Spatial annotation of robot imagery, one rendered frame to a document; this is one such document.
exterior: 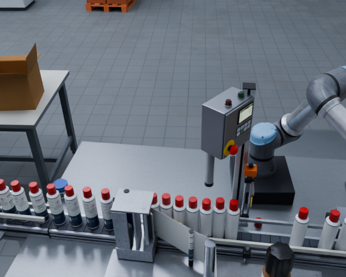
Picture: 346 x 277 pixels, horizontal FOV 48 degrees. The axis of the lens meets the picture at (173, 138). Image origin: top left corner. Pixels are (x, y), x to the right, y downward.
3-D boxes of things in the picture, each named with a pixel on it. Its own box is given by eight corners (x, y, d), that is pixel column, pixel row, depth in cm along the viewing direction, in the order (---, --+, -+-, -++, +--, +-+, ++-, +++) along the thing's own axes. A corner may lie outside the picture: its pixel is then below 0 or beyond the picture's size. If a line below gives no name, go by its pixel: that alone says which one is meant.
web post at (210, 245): (201, 281, 142) (202, 247, 131) (202, 270, 146) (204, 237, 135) (214, 282, 141) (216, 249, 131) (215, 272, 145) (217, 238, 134)
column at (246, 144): (229, 224, 171) (242, 88, 132) (229, 216, 174) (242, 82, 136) (239, 225, 170) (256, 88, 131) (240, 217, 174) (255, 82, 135)
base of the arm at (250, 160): (245, 178, 185) (246, 161, 179) (243, 158, 197) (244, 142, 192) (278, 177, 184) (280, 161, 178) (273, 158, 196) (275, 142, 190)
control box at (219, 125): (200, 149, 140) (201, 104, 129) (228, 129, 150) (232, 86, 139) (222, 161, 134) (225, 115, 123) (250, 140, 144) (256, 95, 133)
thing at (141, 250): (117, 258, 151) (109, 211, 136) (125, 232, 161) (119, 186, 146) (152, 262, 149) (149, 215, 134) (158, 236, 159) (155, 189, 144)
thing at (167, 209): (160, 236, 160) (158, 199, 148) (162, 226, 164) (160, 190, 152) (172, 237, 159) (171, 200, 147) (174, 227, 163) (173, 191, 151)
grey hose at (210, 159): (204, 186, 155) (205, 144, 143) (204, 180, 158) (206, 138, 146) (213, 187, 154) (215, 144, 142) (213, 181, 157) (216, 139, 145)
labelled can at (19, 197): (18, 222, 167) (5, 186, 155) (23, 213, 172) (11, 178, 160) (29, 222, 167) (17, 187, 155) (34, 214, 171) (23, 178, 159)
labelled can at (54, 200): (51, 225, 165) (41, 189, 154) (56, 216, 170) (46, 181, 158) (63, 226, 165) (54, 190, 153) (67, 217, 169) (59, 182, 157)
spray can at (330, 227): (318, 254, 151) (329, 216, 139) (316, 243, 155) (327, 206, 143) (331, 255, 150) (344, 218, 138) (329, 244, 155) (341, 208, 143)
